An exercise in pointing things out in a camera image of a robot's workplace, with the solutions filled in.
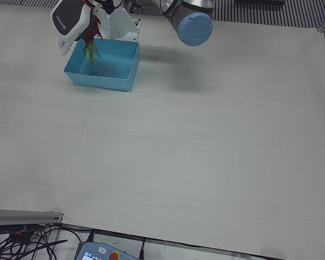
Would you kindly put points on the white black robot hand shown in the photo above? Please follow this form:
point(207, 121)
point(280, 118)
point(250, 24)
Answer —
point(67, 19)

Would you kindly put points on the red dragon fruit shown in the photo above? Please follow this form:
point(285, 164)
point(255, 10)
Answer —
point(91, 32)

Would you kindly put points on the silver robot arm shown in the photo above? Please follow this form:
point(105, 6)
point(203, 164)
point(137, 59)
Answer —
point(195, 29)

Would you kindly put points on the light blue plastic bin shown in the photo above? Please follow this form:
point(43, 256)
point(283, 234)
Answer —
point(111, 67)

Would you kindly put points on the grey teach pendant red button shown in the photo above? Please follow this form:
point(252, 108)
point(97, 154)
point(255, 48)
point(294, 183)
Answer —
point(97, 252)

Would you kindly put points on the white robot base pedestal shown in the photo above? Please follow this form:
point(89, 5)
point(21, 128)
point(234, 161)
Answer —
point(119, 24)

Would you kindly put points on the aluminium profile post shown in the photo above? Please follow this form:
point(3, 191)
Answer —
point(21, 215)

